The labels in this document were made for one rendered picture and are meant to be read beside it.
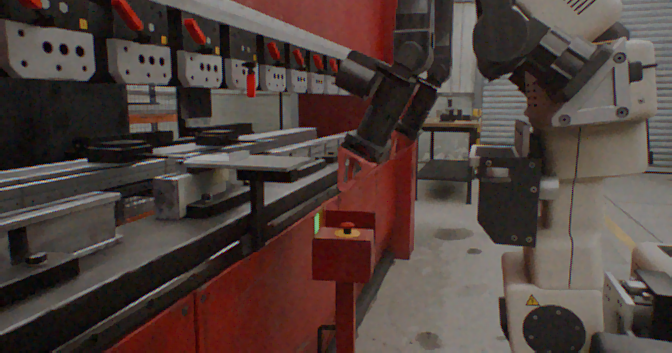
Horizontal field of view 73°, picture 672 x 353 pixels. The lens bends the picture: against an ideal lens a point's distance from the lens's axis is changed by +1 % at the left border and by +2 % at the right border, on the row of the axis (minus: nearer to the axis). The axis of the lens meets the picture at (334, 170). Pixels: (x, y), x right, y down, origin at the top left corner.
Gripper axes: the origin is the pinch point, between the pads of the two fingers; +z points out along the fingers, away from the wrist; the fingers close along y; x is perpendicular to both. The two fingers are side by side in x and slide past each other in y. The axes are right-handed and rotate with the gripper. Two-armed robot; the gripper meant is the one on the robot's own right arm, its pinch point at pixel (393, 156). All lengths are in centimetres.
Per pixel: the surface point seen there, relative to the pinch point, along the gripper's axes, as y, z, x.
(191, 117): 26, 11, -45
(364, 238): 6.6, 22.1, 4.2
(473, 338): -97, 79, 65
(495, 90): -714, -45, 18
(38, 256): 72, 24, -30
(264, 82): -8.2, 1.1, -47.0
